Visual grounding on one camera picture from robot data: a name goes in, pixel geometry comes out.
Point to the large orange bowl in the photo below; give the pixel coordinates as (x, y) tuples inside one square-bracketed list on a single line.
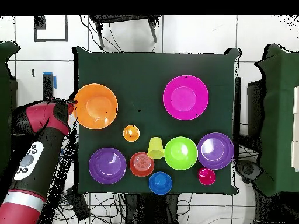
[(95, 107)]

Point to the orange cup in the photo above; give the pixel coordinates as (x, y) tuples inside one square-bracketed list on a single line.
[(131, 133)]

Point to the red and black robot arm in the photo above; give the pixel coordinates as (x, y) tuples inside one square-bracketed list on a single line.
[(39, 163)]

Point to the purple bowl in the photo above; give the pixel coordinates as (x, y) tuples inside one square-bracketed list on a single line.
[(216, 150), (107, 165)]

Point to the green cloth covered table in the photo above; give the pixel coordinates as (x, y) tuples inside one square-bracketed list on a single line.
[(278, 128), (4, 81)]

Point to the dark green table cloth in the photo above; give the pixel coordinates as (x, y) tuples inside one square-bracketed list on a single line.
[(140, 70)]

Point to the red-orange bowl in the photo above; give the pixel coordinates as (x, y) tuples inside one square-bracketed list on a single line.
[(142, 164)]

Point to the yellow cup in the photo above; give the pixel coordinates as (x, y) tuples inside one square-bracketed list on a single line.
[(155, 149)]

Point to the black power strip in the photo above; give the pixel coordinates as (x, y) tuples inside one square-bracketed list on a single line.
[(78, 205)]

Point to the black metal stand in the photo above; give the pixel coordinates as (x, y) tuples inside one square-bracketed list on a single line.
[(121, 18)]

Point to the pink bowl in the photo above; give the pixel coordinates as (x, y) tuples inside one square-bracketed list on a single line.
[(185, 98)]

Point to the blue bowl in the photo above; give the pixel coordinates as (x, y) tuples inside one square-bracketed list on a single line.
[(160, 183)]

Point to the green bowl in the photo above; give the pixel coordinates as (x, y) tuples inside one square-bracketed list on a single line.
[(180, 153)]

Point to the red cup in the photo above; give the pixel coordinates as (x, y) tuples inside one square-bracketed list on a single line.
[(206, 176)]

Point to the black office chair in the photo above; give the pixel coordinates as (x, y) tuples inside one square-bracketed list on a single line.
[(247, 169)]

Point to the black metal table frame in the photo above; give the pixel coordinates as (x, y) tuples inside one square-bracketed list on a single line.
[(48, 86)]

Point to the black square floor frame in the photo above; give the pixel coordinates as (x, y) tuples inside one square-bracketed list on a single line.
[(39, 23)]

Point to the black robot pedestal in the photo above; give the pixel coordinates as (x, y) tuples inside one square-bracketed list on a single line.
[(154, 210)]

